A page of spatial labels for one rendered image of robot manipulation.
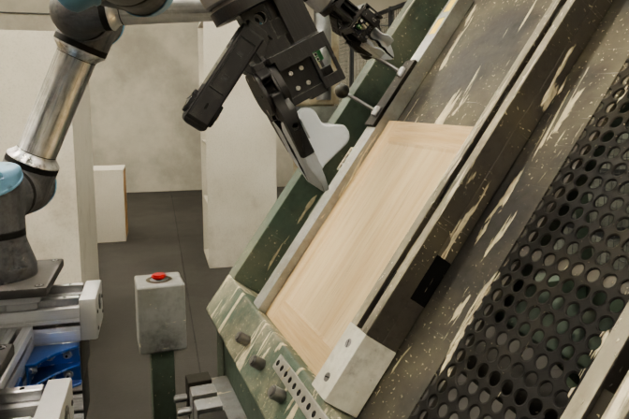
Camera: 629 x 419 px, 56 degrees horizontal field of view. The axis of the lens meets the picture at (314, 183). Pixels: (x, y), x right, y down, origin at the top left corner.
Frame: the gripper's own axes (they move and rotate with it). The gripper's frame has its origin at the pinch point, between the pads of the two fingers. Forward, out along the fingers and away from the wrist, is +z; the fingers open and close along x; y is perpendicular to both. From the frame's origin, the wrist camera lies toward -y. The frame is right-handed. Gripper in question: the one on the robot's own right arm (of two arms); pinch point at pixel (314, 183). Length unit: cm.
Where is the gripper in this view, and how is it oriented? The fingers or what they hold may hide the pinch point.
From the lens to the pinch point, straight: 62.5
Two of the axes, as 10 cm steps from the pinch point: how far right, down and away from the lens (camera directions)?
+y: 8.6, -4.9, 1.6
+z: 4.5, 8.6, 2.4
